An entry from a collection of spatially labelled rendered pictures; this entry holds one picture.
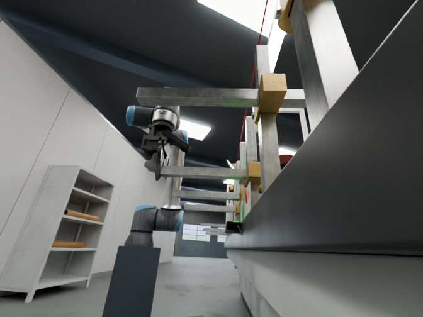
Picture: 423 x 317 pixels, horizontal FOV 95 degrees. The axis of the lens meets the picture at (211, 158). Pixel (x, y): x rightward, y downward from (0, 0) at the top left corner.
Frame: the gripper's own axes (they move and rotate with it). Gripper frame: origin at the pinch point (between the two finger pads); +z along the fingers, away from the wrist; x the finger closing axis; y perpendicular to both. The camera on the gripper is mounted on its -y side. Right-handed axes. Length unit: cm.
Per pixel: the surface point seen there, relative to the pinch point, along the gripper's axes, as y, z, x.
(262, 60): -31.0, -27.9, 22.6
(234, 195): -26.5, -0.7, -23.6
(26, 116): 227, -114, -126
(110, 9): 134, -251, -80
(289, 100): -35.8, -10.8, 25.7
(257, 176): -31.8, 0.1, 4.9
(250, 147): -30.7, -13.6, -2.4
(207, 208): -13, 1, -49
